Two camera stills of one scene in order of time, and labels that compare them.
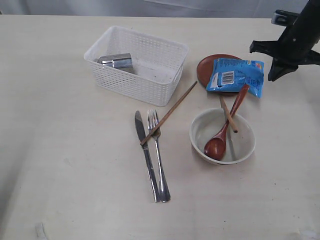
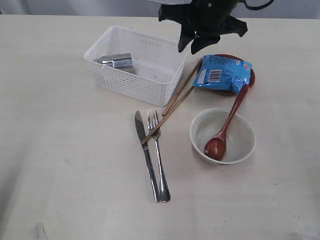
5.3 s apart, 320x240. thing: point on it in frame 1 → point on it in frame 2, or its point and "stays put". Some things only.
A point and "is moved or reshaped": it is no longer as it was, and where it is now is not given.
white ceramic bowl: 209,123 stays put
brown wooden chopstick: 228,115 → 183,87
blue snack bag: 234,74 is moved or reshaped
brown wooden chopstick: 168,114 stays put
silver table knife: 142,135 stays put
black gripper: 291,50 → 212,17
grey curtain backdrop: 247,8 stays put
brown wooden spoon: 215,148 stays put
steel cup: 121,60 stays put
